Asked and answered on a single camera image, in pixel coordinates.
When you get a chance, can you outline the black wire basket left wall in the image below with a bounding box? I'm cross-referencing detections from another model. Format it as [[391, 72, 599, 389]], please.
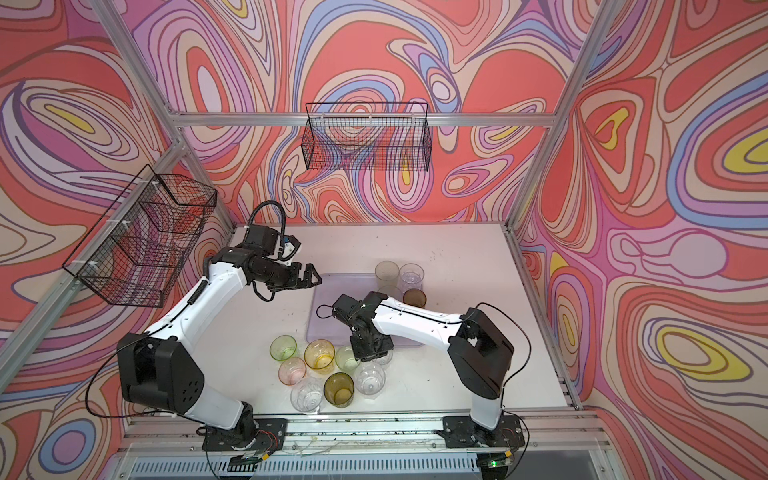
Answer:
[[62, 165, 218, 308]]

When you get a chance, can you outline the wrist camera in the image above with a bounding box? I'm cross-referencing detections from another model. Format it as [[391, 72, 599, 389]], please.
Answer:
[[240, 225, 301, 262], [332, 294, 366, 330]]

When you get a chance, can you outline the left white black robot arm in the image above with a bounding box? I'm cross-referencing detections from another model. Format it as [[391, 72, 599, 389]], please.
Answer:
[[117, 247, 322, 448]]

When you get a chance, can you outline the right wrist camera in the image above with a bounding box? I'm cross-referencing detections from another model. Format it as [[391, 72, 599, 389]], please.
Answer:
[[332, 294, 366, 330]]

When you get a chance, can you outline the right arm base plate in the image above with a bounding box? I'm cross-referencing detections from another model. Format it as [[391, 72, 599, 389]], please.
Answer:
[[435, 414, 526, 451]]

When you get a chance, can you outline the large pale green glass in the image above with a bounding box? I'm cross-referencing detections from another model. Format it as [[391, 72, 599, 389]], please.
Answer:
[[375, 260, 402, 297]]

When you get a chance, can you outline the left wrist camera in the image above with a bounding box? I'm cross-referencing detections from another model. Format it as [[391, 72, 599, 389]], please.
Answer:
[[240, 225, 301, 262]]

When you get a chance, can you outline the black wire basket back wall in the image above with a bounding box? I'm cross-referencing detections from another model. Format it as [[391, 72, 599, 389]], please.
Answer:
[[301, 100, 432, 172]]

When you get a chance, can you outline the pink glass left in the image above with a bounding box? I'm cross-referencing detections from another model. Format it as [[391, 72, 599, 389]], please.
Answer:
[[278, 357, 307, 386]]

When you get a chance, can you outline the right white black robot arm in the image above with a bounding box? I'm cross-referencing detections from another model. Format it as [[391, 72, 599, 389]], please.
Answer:
[[332, 291, 514, 432]]

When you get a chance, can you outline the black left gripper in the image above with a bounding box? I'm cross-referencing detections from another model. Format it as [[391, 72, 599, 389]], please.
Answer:
[[255, 261, 324, 292]]

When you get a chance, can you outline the aluminium front rail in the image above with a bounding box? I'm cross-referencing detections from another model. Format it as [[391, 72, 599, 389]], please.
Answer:
[[119, 409, 613, 455]]

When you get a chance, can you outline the olive dark glass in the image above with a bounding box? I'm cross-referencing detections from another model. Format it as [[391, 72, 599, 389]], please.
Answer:
[[323, 372, 355, 408]]

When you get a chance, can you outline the black wire basket wall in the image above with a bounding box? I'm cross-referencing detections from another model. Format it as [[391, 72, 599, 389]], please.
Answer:
[[62, 165, 218, 308], [301, 100, 432, 172]]

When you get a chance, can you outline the yellow glass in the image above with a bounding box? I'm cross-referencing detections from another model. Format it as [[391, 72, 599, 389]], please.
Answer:
[[304, 339, 336, 375]]

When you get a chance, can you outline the lavender rectangular plastic tray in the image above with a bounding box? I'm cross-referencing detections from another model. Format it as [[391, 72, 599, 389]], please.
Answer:
[[305, 273, 428, 347]]

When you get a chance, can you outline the pale green small glass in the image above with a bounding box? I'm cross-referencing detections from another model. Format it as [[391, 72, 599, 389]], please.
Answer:
[[335, 346, 360, 375]]

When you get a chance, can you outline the bright green glass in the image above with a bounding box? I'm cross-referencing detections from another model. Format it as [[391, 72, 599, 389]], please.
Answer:
[[269, 335, 298, 362]]

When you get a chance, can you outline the amber brown glass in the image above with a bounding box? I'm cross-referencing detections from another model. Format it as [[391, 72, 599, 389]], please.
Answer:
[[403, 288, 427, 308]]

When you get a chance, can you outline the small clear glass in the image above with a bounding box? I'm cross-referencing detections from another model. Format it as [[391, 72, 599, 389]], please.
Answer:
[[375, 350, 394, 366]]

